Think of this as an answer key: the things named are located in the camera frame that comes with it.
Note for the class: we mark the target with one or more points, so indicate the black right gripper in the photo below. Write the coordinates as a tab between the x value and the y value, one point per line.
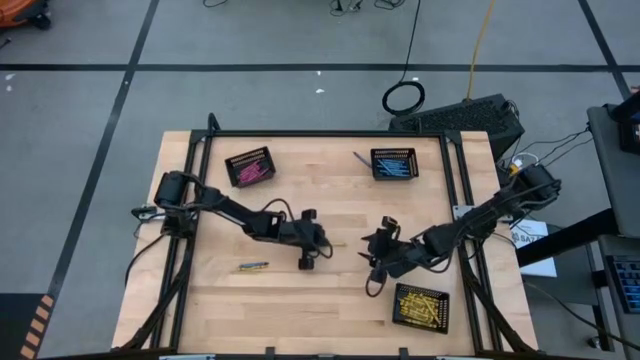
400	255

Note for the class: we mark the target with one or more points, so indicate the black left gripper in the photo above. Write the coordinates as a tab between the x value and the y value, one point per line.
305	234

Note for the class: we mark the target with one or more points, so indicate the black slotted plastic basket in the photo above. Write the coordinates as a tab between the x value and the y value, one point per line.
395	151
245	156
444	320

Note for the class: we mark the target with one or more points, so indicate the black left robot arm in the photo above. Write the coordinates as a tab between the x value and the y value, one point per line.
235	212

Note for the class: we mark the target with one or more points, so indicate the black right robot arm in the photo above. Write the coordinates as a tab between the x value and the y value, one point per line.
480	215

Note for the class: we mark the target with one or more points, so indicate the black computer case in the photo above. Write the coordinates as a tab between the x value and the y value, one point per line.
460	120

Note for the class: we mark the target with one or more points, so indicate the yellow plug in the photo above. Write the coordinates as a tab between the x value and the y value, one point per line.
514	169

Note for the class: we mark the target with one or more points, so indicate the white printed paper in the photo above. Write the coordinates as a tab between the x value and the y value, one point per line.
535	231

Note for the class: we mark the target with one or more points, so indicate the black caster wheel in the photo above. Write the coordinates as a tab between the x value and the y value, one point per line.
595	342

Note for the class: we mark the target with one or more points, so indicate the dark side desk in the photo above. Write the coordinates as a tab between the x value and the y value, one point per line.
610	190

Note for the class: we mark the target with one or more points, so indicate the black keyboard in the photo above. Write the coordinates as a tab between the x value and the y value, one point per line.
627	285

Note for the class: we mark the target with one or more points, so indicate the black monitor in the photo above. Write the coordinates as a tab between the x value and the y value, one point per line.
631	125

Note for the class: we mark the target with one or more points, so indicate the black orange-striped floor mat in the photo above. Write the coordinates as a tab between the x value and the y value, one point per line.
15	325

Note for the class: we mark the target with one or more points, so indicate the orange wheeled machine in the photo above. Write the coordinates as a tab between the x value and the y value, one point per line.
20	10

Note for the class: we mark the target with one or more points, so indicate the black aluminium table frame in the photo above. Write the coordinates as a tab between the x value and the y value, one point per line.
325	133

